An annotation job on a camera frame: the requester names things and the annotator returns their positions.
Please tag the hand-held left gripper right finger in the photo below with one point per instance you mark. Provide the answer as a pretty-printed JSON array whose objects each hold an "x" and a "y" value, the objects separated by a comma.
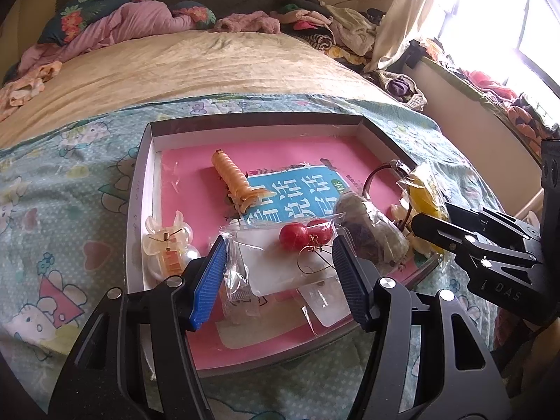
[{"x": 350, "y": 280}]

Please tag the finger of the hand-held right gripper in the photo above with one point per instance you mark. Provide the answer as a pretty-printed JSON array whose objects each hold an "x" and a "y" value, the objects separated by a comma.
[
  {"x": 490, "y": 221},
  {"x": 437, "y": 227}
]

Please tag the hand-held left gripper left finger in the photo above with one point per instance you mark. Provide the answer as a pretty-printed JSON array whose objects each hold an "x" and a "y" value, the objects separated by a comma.
[{"x": 210, "y": 284}]

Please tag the clear bag with yellow item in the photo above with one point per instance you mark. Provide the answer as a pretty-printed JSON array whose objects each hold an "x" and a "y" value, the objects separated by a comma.
[{"x": 424, "y": 197}]

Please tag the grey-green plastic packet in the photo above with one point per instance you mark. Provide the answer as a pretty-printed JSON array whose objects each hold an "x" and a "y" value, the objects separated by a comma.
[{"x": 372, "y": 227}]

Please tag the clear peach hair claw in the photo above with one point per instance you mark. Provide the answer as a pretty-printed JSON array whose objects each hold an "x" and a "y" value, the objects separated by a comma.
[{"x": 168, "y": 245}]

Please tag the clear bag with red earrings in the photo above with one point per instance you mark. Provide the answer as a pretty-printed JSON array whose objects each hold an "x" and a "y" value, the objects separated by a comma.
[{"x": 271, "y": 271}]

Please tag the orange ribbed hair clip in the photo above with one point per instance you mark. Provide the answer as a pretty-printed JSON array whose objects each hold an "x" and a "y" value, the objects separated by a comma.
[{"x": 234, "y": 175}]

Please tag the shallow grey cardboard box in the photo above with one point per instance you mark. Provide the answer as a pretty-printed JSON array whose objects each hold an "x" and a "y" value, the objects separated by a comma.
[{"x": 262, "y": 131}]

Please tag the small clear packet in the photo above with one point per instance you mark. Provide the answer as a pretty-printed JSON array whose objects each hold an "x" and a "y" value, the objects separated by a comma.
[{"x": 326, "y": 306}]

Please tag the orange patterned cloth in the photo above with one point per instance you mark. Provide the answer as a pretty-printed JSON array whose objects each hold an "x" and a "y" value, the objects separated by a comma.
[{"x": 533, "y": 118}]

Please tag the pink book with blue label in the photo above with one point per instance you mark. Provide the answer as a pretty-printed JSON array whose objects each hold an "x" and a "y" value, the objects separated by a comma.
[{"x": 192, "y": 170}]

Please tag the red cloth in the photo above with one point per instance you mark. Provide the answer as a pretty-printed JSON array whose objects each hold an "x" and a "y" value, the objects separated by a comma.
[{"x": 485, "y": 81}]

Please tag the purple cloth bundle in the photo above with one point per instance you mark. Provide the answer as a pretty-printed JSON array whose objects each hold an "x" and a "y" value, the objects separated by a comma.
[{"x": 400, "y": 87}]

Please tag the cartoon cat printed bedsheet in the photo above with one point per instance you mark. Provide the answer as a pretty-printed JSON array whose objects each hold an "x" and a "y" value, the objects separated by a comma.
[{"x": 65, "y": 192}]

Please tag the small black object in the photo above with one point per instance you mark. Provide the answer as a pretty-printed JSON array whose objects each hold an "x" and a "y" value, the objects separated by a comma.
[{"x": 412, "y": 54}]

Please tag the cream curtain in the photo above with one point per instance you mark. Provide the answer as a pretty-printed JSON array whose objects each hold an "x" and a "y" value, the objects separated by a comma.
[{"x": 402, "y": 22}]

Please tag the beige blanket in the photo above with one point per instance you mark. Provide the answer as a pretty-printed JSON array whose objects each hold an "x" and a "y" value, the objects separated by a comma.
[{"x": 153, "y": 70}]

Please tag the pile of mixed clothes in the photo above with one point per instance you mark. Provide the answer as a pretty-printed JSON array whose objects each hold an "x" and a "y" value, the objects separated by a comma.
[{"x": 332, "y": 26}]

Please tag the pink fuzzy garment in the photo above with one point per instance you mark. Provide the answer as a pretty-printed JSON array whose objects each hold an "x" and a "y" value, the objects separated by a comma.
[{"x": 245, "y": 22}]

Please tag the dark floral pillow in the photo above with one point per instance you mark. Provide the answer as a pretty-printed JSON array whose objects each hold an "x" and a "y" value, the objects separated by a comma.
[
  {"x": 74, "y": 17},
  {"x": 197, "y": 15}
]

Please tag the peach floral cloth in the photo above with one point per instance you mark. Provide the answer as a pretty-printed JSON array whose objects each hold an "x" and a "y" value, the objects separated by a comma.
[{"x": 22, "y": 89}]

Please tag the pink quilt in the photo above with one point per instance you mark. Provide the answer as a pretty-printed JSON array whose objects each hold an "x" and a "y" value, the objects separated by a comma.
[{"x": 122, "y": 24}]

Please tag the window with dark frame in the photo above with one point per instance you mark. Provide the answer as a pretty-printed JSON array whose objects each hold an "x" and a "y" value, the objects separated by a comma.
[{"x": 525, "y": 17}]

